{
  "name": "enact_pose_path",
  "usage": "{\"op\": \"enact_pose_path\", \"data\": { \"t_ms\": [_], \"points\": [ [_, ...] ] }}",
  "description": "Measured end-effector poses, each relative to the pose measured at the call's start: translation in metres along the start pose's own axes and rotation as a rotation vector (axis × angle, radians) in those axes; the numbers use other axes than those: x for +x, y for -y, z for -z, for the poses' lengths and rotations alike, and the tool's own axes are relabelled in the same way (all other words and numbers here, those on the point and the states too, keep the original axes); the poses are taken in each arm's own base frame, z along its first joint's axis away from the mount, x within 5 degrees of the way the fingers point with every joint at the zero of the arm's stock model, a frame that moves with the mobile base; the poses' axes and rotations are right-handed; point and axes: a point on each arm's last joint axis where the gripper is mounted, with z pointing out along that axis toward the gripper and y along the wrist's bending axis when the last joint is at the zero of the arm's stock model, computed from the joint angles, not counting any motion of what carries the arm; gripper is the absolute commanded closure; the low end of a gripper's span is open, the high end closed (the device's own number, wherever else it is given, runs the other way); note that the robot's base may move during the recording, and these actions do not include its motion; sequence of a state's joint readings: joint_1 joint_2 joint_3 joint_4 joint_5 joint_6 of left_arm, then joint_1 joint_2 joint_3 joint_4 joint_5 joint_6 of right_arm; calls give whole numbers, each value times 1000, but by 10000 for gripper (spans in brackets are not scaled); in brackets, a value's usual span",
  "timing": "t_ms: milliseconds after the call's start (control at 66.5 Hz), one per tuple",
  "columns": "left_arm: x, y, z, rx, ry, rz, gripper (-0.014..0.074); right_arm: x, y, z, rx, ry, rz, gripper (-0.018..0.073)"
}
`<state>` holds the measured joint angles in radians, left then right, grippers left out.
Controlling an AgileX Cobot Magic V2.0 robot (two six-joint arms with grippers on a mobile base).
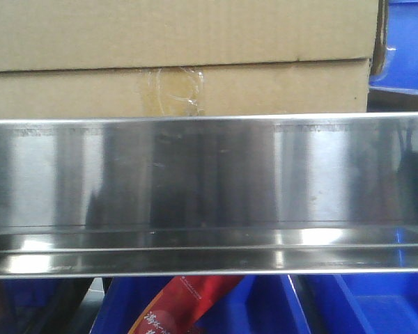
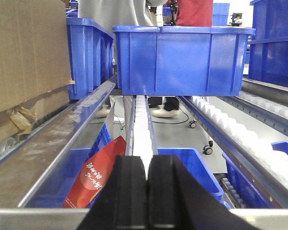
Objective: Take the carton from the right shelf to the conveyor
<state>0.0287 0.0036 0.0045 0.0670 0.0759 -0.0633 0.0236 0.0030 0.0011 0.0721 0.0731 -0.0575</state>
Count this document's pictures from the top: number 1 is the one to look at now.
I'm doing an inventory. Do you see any brown cardboard carton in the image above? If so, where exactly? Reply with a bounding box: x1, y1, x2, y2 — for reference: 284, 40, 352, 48
0, 1, 388, 119

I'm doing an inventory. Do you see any red snack packet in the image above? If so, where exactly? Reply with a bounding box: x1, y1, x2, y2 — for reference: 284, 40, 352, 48
128, 275, 244, 333

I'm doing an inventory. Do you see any blue bin lower middle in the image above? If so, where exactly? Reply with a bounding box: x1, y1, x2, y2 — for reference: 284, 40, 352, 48
90, 275, 313, 333

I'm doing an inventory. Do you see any blue bin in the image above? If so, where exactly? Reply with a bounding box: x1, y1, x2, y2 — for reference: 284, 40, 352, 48
370, 1, 418, 90
304, 273, 418, 333
90, 275, 313, 333
0, 279, 69, 333

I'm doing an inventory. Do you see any blue bin lower right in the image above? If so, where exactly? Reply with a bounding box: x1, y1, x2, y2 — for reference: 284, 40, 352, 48
304, 273, 418, 333

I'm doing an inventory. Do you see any blue bin upper right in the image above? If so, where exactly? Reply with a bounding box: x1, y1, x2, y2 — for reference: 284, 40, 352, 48
370, 1, 418, 90

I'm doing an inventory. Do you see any blue bin lower left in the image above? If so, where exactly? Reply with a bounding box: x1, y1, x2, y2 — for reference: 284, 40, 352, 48
0, 279, 69, 333

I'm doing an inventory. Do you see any stainless steel shelf rail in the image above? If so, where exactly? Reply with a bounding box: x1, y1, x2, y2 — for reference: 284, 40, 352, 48
0, 112, 418, 278

